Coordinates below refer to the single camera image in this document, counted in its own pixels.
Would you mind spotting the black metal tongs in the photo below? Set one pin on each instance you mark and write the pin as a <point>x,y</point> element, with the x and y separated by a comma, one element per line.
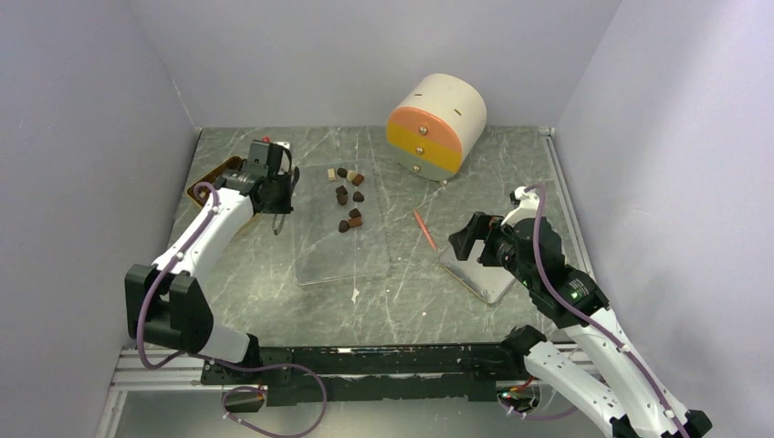
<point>278,223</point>

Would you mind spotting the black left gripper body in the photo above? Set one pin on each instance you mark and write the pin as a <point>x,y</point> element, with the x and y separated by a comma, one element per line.
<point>280,199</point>

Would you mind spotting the round pastel drawer cabinet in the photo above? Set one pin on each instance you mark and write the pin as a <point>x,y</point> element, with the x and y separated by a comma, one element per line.
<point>435,127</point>

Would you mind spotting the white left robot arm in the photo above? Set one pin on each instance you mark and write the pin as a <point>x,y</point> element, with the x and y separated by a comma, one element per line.
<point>167,312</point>

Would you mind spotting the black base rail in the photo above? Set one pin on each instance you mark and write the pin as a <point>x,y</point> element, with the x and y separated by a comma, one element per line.
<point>477,372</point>

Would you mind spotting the aluminium frame rail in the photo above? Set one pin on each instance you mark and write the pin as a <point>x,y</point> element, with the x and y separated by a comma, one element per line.
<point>130,375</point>

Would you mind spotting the silver tin lid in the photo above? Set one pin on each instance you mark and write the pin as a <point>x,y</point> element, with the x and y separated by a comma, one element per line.
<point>488,283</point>

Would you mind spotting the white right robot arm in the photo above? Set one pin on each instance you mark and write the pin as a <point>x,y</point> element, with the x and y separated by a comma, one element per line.
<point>625,399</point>

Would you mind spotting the red pen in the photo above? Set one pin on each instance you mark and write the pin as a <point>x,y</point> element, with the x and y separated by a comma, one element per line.
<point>425,231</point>

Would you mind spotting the clear plastic tray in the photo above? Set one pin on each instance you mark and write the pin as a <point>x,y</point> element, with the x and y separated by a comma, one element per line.
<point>337,225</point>

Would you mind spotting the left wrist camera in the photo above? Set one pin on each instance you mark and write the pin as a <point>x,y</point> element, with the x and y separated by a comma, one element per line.
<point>268,158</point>

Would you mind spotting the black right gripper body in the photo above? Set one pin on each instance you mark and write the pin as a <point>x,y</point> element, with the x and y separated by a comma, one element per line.
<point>499,252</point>

